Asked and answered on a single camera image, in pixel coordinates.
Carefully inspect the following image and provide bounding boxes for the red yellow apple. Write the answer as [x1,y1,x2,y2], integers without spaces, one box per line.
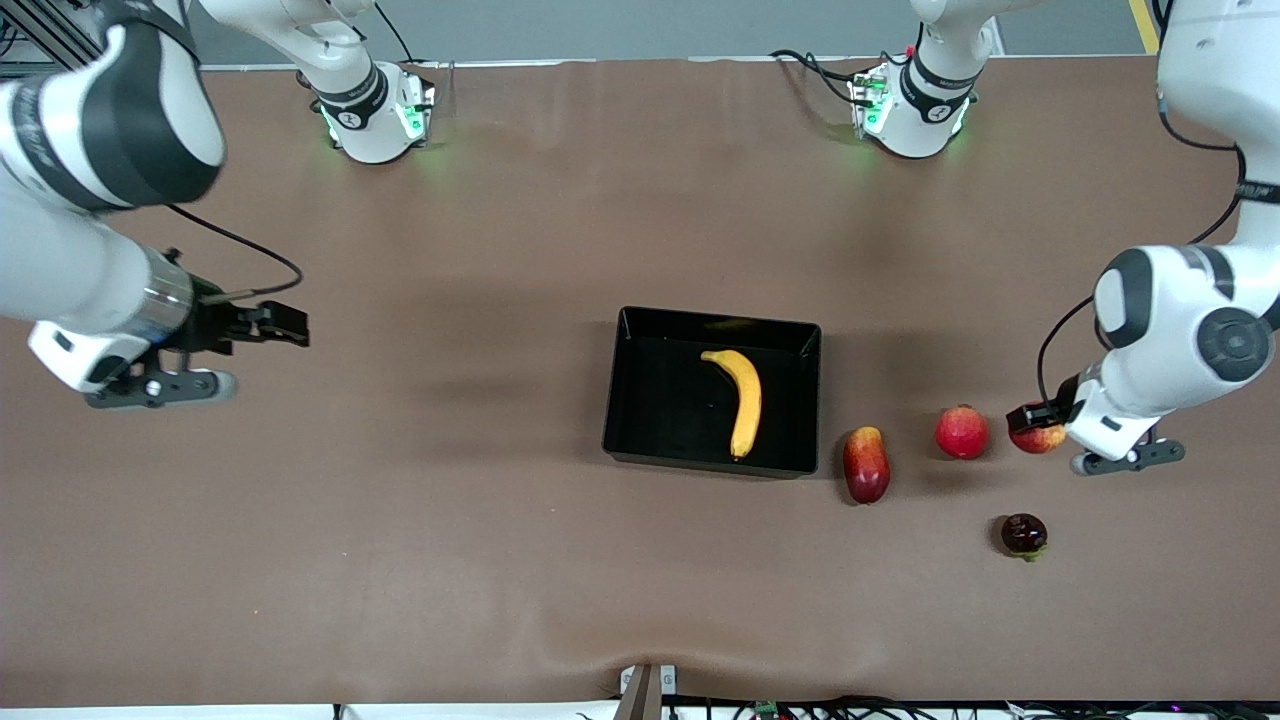
[1008,405,1068,455]

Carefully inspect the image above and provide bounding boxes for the yellow banana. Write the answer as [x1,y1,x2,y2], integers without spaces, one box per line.
[699,349,763,461]

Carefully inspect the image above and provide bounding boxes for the black plastic tray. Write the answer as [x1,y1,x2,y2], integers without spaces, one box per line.
[601,306,823,480]

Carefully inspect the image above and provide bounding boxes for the red round apple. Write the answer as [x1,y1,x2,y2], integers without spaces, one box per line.
[934,404,991,461]

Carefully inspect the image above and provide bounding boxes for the dark purple mangosteen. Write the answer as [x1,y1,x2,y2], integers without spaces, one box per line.
[1001,513,1049,562]

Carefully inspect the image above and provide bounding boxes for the red yellow mango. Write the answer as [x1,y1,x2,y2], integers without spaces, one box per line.
[842,426,892,505]

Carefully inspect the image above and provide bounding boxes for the brown table mat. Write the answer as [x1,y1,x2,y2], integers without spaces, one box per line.
[0,55,1280,707]

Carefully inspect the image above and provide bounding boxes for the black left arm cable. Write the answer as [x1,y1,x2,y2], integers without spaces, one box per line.
[1036,85,1251,406]

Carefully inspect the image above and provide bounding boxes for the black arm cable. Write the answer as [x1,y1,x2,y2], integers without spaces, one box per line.
[1036,85,1251,406]
[163,203,305,303]

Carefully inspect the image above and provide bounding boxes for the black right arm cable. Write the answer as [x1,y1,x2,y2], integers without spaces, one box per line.
[163,203,305,303]

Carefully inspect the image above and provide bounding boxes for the black right base cable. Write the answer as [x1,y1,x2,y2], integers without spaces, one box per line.
[373,0,417,64]

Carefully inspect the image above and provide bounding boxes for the black table edge cables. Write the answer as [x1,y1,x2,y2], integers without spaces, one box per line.
[665,696,1280,720]

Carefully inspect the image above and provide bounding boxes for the aluminium frame profile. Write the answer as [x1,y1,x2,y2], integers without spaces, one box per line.
[0,0,106,76]

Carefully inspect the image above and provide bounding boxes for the black left base cables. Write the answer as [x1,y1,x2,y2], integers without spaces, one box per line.
[768,48,863,106]

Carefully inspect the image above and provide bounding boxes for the metal table edge bracket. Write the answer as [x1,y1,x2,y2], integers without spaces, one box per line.
[617,663,679,720]

